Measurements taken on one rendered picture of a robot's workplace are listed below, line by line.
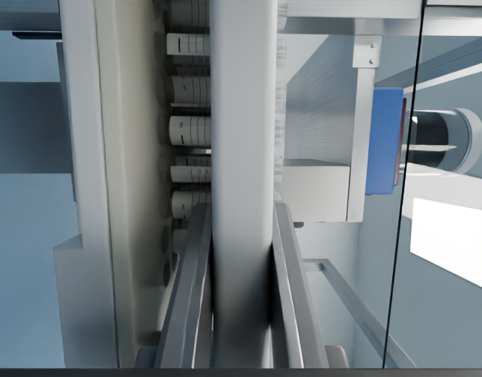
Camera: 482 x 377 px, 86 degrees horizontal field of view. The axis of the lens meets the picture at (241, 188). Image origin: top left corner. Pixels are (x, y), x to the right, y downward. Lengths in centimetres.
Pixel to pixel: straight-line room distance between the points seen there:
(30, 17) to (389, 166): 63
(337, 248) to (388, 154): 369
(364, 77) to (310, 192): 21
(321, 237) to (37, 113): 376
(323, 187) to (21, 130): 65
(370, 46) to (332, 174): 22
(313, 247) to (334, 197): 360
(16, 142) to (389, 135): 78
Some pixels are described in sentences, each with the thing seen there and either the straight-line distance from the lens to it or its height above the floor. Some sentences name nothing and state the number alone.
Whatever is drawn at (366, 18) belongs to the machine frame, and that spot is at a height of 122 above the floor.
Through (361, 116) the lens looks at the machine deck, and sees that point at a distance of 51.
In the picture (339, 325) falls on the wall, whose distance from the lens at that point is 475.
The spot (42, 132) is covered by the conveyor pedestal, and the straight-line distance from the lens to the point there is 73.
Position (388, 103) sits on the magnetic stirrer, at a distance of 56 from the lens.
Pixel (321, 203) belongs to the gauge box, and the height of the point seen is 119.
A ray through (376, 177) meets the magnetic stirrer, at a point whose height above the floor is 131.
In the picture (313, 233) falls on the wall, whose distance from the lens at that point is 402.
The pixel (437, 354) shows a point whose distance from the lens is 64.
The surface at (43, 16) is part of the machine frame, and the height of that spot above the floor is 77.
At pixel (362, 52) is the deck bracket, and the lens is 52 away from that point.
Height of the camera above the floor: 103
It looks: 2 degrees up
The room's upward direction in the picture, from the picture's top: 90 degrees clockwise
